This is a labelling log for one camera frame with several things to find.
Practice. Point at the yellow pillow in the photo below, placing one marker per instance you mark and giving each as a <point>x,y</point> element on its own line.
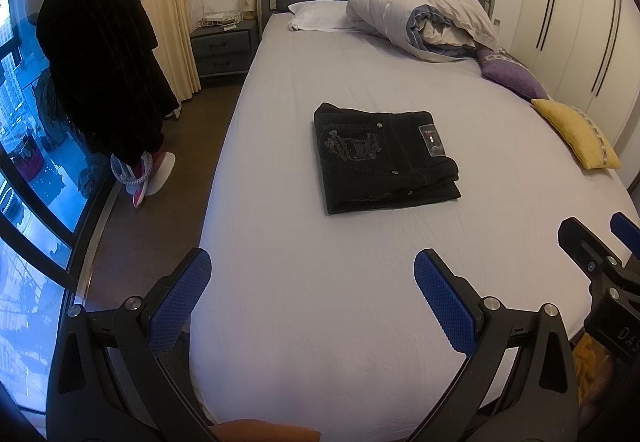
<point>580,131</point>

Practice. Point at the black pants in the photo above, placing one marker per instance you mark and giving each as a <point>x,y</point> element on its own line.
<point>380,161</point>

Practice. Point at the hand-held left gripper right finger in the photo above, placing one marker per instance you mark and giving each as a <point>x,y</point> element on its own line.
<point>445,302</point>

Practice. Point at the grey nightstand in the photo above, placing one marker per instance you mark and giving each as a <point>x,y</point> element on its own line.
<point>220,51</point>

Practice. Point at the person's left hand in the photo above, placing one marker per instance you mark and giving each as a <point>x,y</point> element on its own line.
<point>265,432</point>

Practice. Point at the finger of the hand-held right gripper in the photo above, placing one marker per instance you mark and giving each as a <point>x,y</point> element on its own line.
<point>585,247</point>
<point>627,232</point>

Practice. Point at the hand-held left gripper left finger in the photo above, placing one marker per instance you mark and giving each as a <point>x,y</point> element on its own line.
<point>180,302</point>

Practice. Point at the bed with white sheet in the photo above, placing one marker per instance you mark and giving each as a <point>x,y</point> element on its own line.
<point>310,272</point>

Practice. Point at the white and grey duvet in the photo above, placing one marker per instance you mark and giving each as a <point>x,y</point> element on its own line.
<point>415,1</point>

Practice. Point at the person's yellow clothing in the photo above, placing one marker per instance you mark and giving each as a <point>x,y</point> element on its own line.
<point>587,357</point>

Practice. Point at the purple pillow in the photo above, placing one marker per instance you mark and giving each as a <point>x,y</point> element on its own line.
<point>510,76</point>

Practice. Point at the black hanging coat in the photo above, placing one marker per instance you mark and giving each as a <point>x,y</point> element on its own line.
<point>100,61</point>

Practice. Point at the small white bedside lamp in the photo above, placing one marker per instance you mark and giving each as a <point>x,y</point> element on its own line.
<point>248,4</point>

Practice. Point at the pink and white appliance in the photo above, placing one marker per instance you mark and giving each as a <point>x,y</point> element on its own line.
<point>155,169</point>

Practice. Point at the black-framed window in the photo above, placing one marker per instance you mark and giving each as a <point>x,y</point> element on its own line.
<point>30,202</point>

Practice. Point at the white pillow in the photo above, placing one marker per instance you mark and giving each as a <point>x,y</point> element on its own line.
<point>317,15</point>

